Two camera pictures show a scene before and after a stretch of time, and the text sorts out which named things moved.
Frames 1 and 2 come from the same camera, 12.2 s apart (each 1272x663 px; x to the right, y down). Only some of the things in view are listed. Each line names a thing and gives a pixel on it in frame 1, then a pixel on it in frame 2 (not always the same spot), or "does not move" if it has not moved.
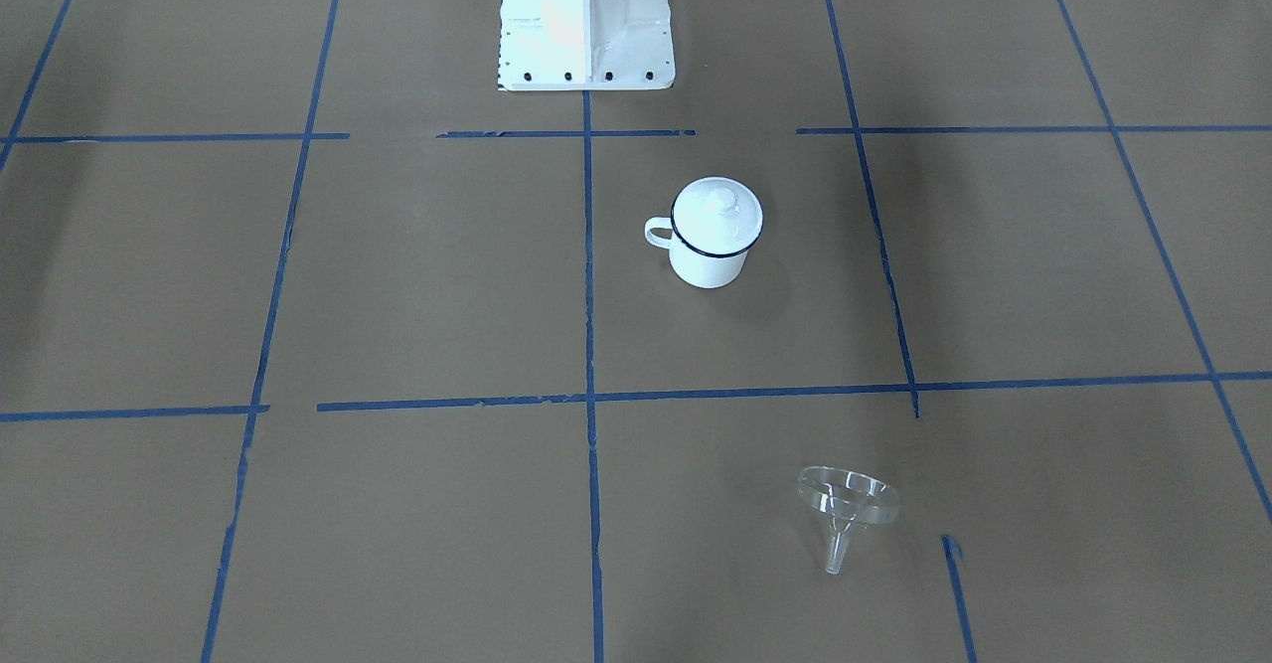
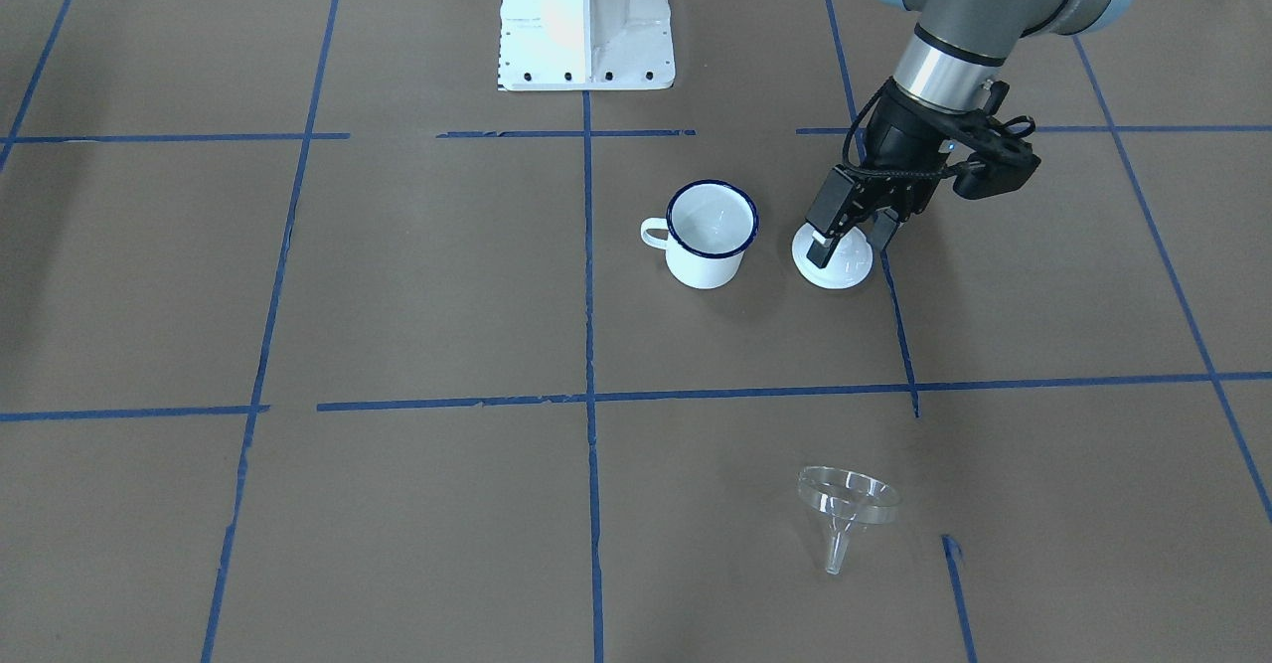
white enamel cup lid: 717,217 to 850,261
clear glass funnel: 845,498 does not move
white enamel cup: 715,223 does not move
